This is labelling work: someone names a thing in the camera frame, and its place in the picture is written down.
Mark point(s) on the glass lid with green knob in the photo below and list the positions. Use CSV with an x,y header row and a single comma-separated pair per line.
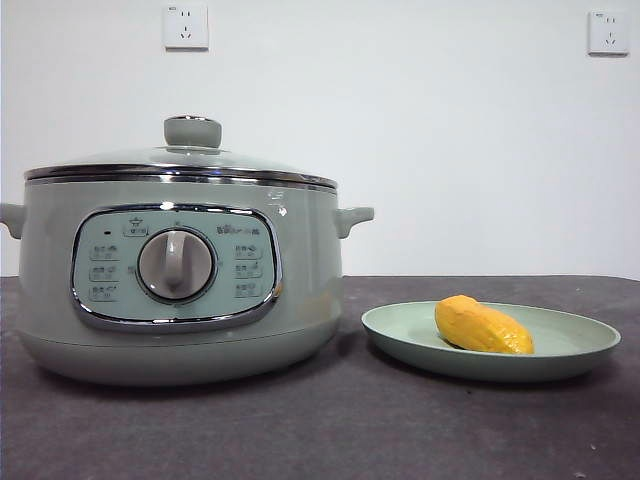
x,y
192,157

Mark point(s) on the yellow corn cob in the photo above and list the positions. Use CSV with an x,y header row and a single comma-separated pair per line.
x,y
480,325

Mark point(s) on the pale green round plate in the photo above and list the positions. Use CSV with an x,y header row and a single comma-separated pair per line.
x,y
400,345

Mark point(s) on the pale green electric steamer pot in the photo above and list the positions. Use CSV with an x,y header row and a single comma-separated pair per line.
x,y
190,340

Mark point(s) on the white wall power socket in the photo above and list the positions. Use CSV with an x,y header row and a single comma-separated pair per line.
x,y
186,26
608,32

